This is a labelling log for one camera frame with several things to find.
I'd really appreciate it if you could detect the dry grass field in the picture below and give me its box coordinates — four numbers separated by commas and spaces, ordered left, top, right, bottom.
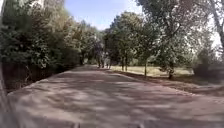
109, 64, 224, 84

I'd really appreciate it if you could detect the dirt verge strip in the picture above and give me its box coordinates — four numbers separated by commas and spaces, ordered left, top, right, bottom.
109, 69, 224, 98

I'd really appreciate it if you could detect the dense wood of trees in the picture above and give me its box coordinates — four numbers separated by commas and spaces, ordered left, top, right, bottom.
0, 0, 106, 93

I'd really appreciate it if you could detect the row of trees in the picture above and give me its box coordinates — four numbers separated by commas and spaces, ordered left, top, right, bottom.
103, 0, 224, 81

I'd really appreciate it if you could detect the grey asphalt path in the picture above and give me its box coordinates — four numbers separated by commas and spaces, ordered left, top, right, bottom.
6, 64, 224, 128

